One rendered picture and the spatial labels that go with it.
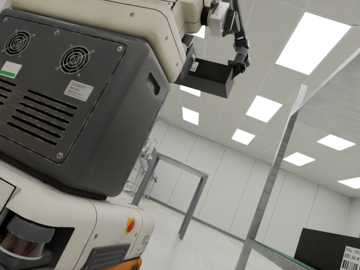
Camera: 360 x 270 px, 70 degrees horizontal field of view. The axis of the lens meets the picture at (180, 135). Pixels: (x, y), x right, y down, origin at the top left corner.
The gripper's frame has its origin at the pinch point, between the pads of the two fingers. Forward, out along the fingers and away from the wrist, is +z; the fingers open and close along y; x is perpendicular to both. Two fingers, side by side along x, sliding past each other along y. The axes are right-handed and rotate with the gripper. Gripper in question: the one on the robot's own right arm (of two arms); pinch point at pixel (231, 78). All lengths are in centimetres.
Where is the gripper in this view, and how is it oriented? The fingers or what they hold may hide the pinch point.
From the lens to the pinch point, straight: 152.6
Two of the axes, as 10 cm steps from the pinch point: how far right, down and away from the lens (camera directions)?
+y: -8.9, -3.1, 3.3
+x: -2.3, -3.3, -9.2
